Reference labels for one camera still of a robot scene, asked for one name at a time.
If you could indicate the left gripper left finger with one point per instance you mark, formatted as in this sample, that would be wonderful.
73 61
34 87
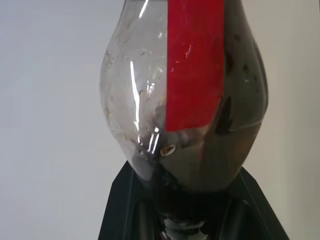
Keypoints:
122 215

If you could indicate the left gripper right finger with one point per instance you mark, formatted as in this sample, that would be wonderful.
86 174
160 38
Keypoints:
255 217

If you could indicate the cola bottle with red label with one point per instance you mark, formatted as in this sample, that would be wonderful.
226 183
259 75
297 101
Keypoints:
192 75

